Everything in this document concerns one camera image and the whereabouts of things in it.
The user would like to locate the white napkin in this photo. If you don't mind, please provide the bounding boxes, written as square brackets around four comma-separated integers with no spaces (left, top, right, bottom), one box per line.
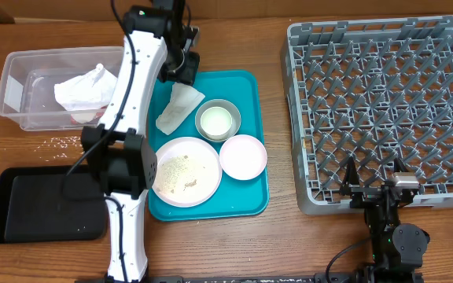
[53,63,117,123]
[156,83,205,135]

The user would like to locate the white cup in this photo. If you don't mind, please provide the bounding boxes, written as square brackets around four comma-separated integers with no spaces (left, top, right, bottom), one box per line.
[200,106,232,140]

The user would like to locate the red snack wrapper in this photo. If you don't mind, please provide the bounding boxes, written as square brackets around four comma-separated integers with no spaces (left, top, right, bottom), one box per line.
[70,111,104,124]

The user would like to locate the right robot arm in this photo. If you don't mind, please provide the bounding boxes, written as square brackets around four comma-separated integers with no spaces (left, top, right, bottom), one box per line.
[325,157,430,282]

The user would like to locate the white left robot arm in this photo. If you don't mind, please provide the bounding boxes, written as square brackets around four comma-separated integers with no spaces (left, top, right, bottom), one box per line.
[61,0,200,282]

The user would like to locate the grey dishwasher rack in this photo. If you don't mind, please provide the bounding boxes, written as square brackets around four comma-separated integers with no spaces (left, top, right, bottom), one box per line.
[281,15,453,215]

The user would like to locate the grey bowl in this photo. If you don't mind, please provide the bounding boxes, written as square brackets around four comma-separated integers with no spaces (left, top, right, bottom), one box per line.
[195,99,241,142]

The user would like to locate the white plate with crumbs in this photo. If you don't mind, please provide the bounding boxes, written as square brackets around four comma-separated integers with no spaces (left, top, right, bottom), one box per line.
[153,137,223,208]

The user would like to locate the pink small bowl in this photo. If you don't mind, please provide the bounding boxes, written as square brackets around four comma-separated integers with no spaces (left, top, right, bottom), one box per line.
[219,134,267,181]

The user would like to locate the teal plastic tray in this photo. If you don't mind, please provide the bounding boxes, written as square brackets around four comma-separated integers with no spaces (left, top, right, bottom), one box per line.
[148,70,270,222]

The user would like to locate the scattered rice grains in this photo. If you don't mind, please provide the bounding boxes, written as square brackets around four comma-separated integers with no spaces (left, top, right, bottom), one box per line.
[31,136,83,163]

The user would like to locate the clear plastic bin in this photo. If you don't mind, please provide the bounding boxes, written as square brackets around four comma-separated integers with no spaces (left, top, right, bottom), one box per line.
[0,46,123,131]

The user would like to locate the cardboard backdrop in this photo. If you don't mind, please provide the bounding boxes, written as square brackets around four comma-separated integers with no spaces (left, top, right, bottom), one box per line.
[0,0,453,24]

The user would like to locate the black tray bin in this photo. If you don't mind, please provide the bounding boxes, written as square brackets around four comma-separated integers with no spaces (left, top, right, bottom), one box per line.
[0,166,107,244]

